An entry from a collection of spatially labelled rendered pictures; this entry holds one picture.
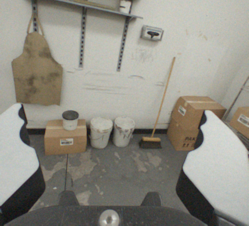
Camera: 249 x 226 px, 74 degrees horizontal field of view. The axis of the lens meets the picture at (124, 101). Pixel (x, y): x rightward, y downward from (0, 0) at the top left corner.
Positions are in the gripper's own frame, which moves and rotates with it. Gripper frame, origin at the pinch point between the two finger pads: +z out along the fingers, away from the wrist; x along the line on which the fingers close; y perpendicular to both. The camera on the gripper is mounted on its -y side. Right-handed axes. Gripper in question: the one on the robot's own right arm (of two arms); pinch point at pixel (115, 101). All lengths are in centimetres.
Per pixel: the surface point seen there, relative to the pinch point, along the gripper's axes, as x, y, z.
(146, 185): 39, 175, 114
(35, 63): -94, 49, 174
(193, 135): 121, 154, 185
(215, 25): 127, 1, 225
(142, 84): 35, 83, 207
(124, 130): 12, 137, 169
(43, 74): -86, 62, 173
